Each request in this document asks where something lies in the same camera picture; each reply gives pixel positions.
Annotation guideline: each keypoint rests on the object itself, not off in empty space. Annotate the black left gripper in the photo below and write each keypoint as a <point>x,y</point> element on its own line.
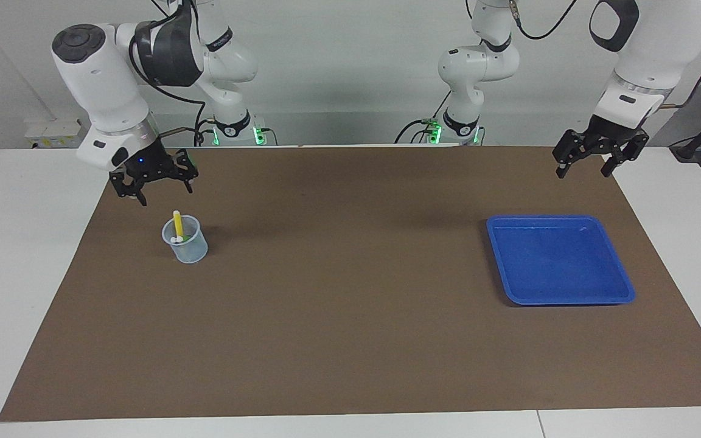
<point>607,134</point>

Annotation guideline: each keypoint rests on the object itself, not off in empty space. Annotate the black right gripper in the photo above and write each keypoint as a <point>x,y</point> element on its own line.
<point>151,163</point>

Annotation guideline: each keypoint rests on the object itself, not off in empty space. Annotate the yellow highlighter pen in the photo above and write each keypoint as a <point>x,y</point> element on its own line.
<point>177,224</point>

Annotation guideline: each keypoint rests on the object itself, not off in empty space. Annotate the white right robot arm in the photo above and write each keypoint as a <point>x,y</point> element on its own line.
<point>101,73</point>

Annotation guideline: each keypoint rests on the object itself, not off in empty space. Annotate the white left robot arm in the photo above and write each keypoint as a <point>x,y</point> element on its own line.
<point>648,55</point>

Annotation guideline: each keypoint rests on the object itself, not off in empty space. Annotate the blue plastic tray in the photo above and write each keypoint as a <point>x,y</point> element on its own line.
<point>560,261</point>

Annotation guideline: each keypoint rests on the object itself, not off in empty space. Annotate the clear plastic measuring cup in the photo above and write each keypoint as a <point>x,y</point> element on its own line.
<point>192,250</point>

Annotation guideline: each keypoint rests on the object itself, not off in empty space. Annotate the brown table mat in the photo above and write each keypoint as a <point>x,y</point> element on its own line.
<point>350,316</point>

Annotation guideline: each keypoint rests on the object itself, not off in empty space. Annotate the white wall socket box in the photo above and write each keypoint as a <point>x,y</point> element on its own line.
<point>55,132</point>

